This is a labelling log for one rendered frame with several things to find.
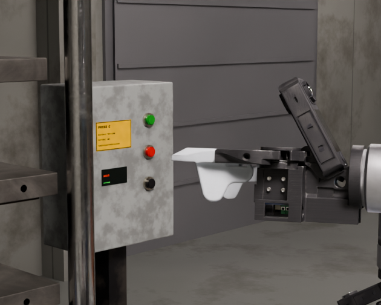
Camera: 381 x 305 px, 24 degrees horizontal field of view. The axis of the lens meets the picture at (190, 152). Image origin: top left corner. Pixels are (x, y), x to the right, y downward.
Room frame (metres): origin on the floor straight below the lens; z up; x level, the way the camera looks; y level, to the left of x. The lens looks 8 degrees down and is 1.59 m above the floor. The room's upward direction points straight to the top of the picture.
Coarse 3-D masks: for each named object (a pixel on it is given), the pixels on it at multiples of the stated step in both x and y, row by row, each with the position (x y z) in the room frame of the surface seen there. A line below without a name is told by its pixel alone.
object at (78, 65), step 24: (72, 0) 1.88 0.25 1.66; (72, 24) 1.88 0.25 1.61; (72, 48) 1.88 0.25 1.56; (72, 72) 1.88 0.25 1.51; (72, 96) 1.88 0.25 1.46; (72, 120) 1.88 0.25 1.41; (72, 144) 1.88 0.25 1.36; (72, 168) 1.88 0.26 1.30; (72, 192) 1.88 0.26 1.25; (72, 216) 1.88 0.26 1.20; (72, 240) 1.88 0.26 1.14; (72, 264) 1.88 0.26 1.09; (72, 288) 1.88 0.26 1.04
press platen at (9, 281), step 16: (0, 272) 2.00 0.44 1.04; (16, 272) 2.00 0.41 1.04; (0, 288) 1.87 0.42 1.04; (16, 288) 1.87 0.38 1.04; (32, 288) 1.87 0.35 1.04; (48, 288) 1.89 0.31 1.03; (0, 304) 1.80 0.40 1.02; (16, 304) 1.83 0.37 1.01; (32, 304) 1.86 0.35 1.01; (48, 304) 1.89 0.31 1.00
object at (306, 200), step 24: (264, 168) 0.96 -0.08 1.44; (288, 168) 0.95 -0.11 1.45; (312, 168) 0.96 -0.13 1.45; (360, 168) 0.92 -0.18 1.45; (264, 192) 0.96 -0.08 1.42; (288, 192) 0.94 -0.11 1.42; (312, 192) 0.96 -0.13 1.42; (336, 192) 0.95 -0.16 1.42; (264, 216) 0.95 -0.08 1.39; (288, 216) 0.94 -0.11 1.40; (312, 216) 0.95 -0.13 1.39; (336, 216) 0.94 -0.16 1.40; (360, 216) 0.96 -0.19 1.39
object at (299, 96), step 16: (288, 80) 0.97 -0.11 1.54; (288, 96) 0.96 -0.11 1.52; (304, 96) 0.96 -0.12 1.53; (288, 112) 0.97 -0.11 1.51; (304, 112) 0.96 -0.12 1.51; (320, 112) 0.99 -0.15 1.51; (304, 128) 0.95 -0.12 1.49; (320, 128) 0.95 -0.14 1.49; (320, 144) 0.95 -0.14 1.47; (336, 144) 0.98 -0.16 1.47; (320, 160) 0.95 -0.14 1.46; (336, 160) 0.94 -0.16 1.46
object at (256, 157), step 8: (216, 152) 0.96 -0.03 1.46; (224, 152) 0.95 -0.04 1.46; (232, 152) 0.95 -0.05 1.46; (240, 152) 0.94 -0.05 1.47; (248, 152) 0.94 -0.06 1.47; (256, 152) 0.94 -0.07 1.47; (264, 152) 0.94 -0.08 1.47; (272, 152) 0.94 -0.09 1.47; (280, 152) 0.94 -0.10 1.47; (216, 160) 0.95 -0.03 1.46; (224, 160) 0.95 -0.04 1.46; (232, 160) 0.95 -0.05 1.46; (240, 160) 0.95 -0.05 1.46; (248, 160) 0.94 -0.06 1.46; (256, 160) 0.94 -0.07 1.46; (264, 160) 0.94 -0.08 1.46
